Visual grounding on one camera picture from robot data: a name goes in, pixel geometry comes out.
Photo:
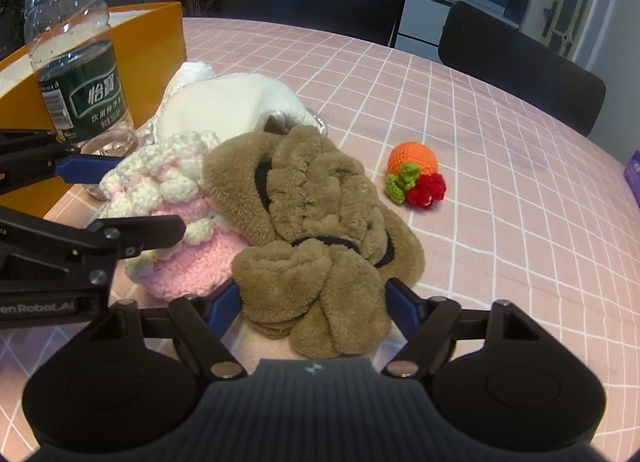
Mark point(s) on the pink white crochet hat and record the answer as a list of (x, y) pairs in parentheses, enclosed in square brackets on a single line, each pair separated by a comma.
[(166, 178)]

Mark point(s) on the orange cardboard box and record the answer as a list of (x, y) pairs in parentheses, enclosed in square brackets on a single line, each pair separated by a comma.
[(130, 78)]

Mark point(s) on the purple tissue box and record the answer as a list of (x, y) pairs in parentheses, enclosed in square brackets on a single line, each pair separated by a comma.
[(632, 175)]

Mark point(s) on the white vanity cabinet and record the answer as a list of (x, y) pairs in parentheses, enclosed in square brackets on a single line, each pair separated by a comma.
[(421, 22)]

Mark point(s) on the white towel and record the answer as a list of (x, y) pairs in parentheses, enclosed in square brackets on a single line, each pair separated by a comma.
[(196, 100)]

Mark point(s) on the left black chair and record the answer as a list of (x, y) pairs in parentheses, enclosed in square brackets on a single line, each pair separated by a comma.
[(369, 20)]

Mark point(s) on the right black chair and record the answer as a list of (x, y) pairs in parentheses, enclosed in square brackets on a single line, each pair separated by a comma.
[(483, 47)]

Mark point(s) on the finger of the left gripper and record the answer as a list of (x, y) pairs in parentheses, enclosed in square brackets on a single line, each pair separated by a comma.
[(29, 157)]

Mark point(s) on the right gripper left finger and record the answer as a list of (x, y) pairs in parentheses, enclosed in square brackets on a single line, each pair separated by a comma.
[(196, 326)]

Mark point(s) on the orange crochet fruit toy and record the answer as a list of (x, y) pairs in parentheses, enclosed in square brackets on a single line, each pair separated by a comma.
[(413, 177)]

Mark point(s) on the black chair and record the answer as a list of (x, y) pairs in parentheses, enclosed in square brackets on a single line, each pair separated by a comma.
[(483, 47), (369, 20)]

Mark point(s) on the clear plastic water bottle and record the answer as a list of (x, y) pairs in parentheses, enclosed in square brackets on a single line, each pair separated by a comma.
[(58, 35)]

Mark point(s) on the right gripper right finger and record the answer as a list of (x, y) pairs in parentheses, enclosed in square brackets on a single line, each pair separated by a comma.
[(432, 328)]

